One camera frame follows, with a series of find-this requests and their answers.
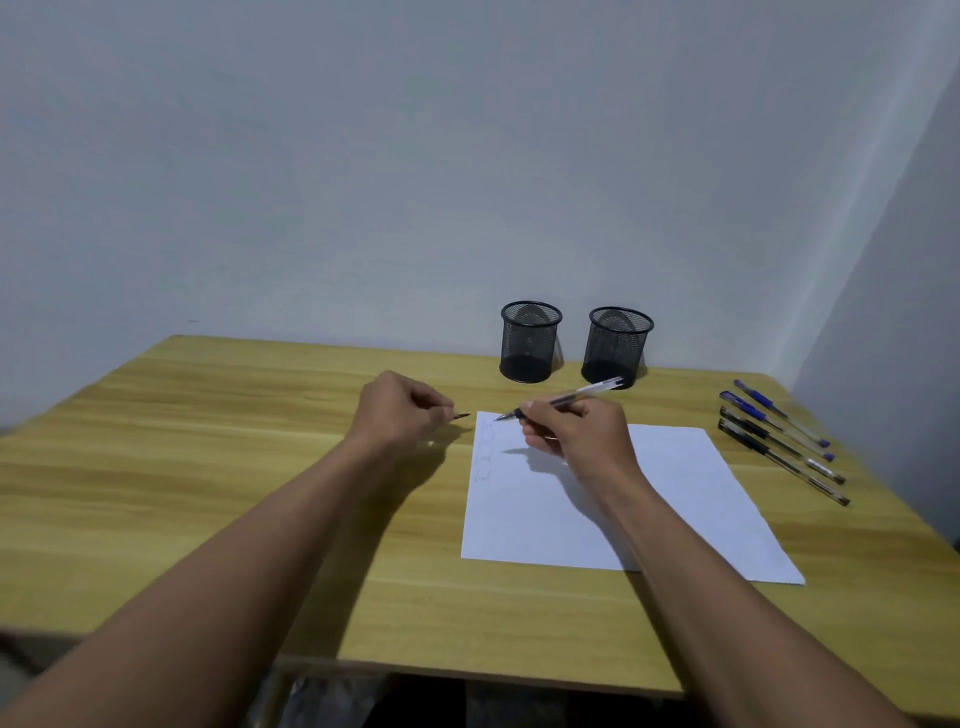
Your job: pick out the person's right leg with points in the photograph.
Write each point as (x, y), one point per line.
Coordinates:
(622, 712)

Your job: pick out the person's left hand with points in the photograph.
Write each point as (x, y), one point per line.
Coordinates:
(397, 416)

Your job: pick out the black mesh pen cup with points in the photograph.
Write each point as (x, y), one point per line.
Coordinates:
(615, 349)
(531, 341)

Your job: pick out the person's left forearm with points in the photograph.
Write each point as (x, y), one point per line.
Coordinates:
(202, 592)

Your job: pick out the person's leg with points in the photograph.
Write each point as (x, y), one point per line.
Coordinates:
(622, 712)
(420, 709)

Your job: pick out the white paper sheet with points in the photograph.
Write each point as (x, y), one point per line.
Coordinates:
(690, 495)

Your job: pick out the person's right hand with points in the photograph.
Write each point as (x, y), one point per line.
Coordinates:
(592, 442)

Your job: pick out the person's left leg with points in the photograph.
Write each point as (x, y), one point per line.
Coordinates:
(420, 709)

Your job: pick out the person's right forearm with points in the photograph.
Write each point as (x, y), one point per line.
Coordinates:
(742, 615)

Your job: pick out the black pen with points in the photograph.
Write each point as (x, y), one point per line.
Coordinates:
(750, 426)
(592, 390)
(750, 441)

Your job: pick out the blue pen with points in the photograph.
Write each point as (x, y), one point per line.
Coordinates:
(742, 405)
(757, 395)

